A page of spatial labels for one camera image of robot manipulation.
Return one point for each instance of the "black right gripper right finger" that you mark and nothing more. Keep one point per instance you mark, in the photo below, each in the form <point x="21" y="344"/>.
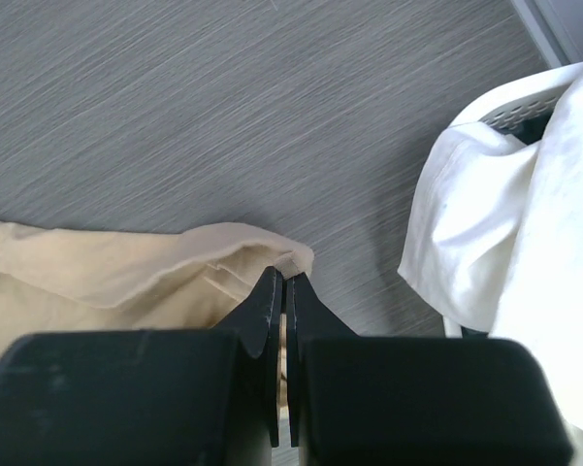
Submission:
<point x="323" y="372"/>

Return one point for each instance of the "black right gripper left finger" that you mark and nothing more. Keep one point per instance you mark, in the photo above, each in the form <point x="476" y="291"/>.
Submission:
<point x="243" y="371"/>

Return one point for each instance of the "beige t shirt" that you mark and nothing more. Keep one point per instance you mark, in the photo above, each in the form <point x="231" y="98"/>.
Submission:
<point x="68" y="280"/>

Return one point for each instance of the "white t shirt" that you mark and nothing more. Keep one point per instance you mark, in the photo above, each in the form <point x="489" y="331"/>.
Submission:
<point x="495" y="240"/>

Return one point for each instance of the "white laundry basket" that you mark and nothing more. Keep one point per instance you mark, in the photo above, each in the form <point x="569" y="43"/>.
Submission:
<point x="503" y="108"/>

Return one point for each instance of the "right aluminium frame post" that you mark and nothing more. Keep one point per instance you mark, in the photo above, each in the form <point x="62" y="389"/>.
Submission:
<point x="556" y="27"/>

